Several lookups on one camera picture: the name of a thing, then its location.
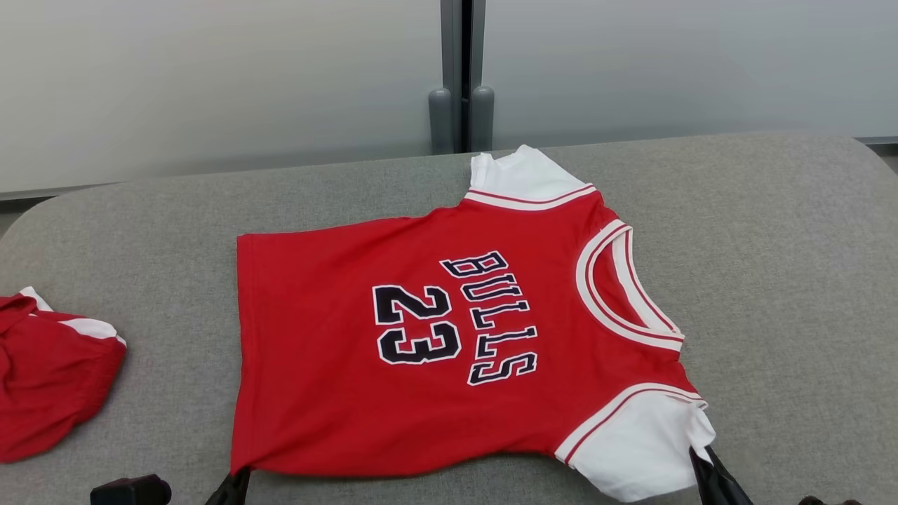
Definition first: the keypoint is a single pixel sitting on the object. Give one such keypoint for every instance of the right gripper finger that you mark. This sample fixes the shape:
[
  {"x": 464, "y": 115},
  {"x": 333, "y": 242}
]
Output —
[
  {"x": 704, "y": 484},
  {"x": 731, "y": 491}
]

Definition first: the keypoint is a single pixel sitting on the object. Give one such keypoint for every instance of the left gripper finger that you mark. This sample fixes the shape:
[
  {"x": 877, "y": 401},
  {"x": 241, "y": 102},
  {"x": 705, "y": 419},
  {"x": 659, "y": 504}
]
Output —
[{"x": 235, "y": 487}]

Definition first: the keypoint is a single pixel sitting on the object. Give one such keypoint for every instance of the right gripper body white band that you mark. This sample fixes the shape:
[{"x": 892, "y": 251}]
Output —
[{"x": 831, "y": 501}]

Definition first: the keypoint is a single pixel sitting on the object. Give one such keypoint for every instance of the red Bulls 23 jersey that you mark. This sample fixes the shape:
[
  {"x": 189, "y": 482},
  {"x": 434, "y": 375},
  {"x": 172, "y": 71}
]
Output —
[{"x": 337, "y": 393}]

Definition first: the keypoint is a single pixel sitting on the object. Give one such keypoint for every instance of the red shorts with white stripes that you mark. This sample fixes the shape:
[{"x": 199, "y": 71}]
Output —
[{"x": 49, "y": 386}]

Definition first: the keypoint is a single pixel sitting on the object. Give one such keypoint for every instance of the grey fabric sofa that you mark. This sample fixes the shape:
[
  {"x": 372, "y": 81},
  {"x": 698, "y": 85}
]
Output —
[{"x": 772, "y": 280}]

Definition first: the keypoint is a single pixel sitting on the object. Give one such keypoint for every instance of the grey partition post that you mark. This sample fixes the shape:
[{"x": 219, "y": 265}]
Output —
[{"x": 461, "y": 70}]

